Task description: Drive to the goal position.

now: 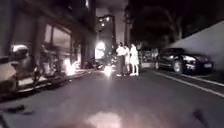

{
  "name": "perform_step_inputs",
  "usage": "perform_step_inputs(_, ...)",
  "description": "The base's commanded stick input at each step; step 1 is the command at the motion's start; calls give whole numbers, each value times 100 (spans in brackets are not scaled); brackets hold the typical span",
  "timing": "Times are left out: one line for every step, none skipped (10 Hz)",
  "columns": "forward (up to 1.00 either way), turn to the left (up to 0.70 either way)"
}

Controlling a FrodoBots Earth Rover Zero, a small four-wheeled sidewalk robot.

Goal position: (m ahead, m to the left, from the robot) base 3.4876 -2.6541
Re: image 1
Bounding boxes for trees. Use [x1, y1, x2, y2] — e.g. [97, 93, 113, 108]
[124, 0, 224, 51]

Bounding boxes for group of people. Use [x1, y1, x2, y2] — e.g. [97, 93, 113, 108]
[115, 41, 140, 78]

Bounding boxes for row of parked bicycles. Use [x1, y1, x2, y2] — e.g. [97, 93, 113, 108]
[0, 43, 73, 96]

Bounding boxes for white painted line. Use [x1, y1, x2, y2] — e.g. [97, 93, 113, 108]
[151, 70, 224, 99]

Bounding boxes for distant tall building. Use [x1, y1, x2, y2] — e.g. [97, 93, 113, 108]
[96, 13, 116, 51]

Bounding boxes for dark asphalt road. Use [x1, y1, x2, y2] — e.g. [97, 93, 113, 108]
[0, 66, 224, 128]

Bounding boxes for building with glass front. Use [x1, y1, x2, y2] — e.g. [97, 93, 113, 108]
[0, 0, 98, 84]

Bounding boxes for black car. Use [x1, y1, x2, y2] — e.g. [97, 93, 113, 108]
[154, 47, 214, 75]

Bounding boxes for pale wall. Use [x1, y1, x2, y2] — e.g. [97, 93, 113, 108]
[166, 20, 224, 71]

